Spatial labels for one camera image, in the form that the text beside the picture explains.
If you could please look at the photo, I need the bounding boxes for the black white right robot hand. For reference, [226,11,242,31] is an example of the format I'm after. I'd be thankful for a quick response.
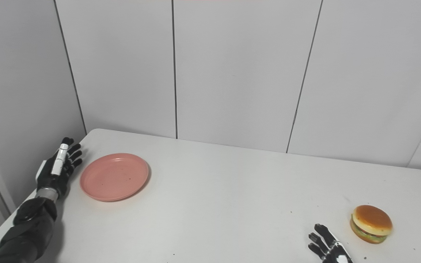
[308,224,354,263]

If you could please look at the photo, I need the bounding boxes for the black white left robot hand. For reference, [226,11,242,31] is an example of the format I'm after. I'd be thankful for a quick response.
[35,137,83,200]

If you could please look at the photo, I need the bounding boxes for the toy hamburger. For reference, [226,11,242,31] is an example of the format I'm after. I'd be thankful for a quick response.
[350,205,393,244]

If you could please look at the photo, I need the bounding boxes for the pink round plate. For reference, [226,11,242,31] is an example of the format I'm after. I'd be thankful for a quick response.
[79,153,149,202]

